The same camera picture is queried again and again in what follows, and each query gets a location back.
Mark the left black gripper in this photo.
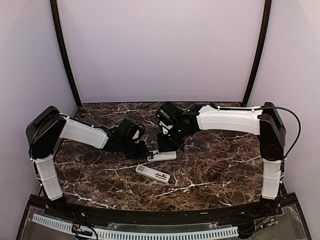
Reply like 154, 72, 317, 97
120, 138, 151, 160

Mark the left black frame post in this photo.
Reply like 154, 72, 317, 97
49, 0, 82, 109

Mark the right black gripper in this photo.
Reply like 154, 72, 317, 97
156, 123, 190, 153

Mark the black front rail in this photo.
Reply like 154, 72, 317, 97
54, 193, 300, 226

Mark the white slim remote control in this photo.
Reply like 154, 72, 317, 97
135, 164, 171, 184

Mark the right black frame post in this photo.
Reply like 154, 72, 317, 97
241, 0, 272, 107

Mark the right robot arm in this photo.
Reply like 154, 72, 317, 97
155, 101, 297, 217

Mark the black frame post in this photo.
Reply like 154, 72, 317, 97
49, 0, 82, 109
241, 0, 272, 107

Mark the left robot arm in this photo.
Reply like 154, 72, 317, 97
26, 106, 150, 218

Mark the grey remote control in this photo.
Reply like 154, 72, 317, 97
147, 151, 177, 162

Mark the white slotted cable duct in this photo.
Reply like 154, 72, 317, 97
31, 213, 239, 240

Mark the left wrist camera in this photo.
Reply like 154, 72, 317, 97
131, 124, 146, 142

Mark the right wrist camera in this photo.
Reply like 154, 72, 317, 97
158, 120, 173, 135

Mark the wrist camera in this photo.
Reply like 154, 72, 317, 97
158, 120, 173, 135
131, 124, 146, 142

